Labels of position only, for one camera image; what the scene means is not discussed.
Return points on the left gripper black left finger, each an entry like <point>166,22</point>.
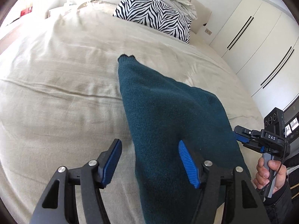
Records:
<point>57,203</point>

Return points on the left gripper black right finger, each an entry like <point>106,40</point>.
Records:
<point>218,186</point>

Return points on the teal knit sweater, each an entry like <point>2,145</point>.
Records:
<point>161,112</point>

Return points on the dark jacket sleeve forearm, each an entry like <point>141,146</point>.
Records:
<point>280,208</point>

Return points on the person's right hand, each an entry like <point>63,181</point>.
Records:
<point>262,175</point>

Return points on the beige bed sheet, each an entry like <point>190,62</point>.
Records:
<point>61,103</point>

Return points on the zebra print pillow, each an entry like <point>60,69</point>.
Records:
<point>157,15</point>

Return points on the red box on shelf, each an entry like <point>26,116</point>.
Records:
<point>26,11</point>

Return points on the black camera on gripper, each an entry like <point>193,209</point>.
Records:
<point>274,122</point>

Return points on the white wardrobe with black handles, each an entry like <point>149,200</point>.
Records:
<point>260,44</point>

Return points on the wall power socket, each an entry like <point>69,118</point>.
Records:
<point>208,31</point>

